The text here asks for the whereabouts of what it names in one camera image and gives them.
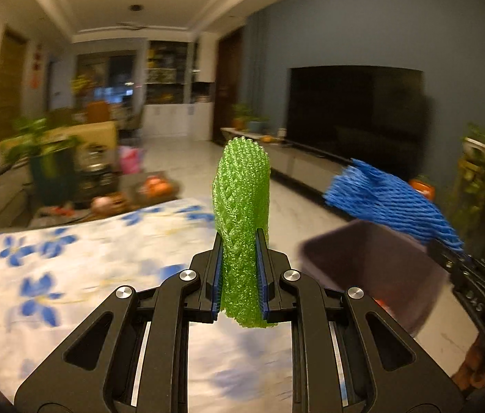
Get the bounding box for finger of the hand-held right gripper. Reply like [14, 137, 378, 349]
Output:
[428, 241, 474, 275]

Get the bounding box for orange dining chair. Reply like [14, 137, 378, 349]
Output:
[87, 101, 111, 123]

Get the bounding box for blue foam net sleeve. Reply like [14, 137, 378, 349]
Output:
[322, 158, 464, 254]

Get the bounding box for light wooden door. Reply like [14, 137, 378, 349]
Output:
[0, 26, 28, 127]

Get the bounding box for tall leafy plant on stand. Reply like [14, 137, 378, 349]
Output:
[444, 116, 485, 242]

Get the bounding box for dark wooden door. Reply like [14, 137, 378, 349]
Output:
[213, 28, 245, 142]

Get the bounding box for red wall decorations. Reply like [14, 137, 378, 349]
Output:
[31, 43, 44, 89]

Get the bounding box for grey plastic bin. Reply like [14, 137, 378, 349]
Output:
[298, 219, 449, 338]

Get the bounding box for small orange speaker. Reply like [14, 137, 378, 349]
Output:
[410, 176, 436, 201]

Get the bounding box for plate of orange fruit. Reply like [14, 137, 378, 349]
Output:
[139, 176, 179, 201]

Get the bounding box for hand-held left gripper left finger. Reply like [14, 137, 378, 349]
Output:
[14, 228, 226, 413]

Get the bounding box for small white side table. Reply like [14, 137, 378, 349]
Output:
[221, 127, 269, 145]

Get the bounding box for pink gift bag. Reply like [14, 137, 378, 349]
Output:
[118, 146, 146, 175]

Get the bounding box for potted plant in teal pot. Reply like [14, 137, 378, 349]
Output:
[2, 116, 82, 205]

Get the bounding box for white display cabinet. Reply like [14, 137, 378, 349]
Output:
[141, 39, 217, 140]

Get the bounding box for plant in blue pot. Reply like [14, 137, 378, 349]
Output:
[249, 115, 271, 134]

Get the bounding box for grey television stand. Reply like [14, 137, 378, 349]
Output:
[264, 140, 355, 201]

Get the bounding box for blue floral tablecloth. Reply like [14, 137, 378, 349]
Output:
[0, 197, 308, 413]

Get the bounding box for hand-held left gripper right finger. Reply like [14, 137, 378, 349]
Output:
[256, 228, 462, 413]

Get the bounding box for dark coffee table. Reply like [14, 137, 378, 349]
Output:
[28, 172, 183, 224]

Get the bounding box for green foam net sleeve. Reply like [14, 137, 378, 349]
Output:
[212, 135, 271, 330]

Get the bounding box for yellow flower bouquet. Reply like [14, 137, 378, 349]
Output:
[71, 75, 95, 97]

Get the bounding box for person's right hand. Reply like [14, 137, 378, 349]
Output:
[457, 344, 485, 390]

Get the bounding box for black flat television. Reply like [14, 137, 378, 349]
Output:
[288, 66, 424, 181]

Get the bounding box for plant in orange pot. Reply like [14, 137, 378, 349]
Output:
[231, 103, 252, 130]

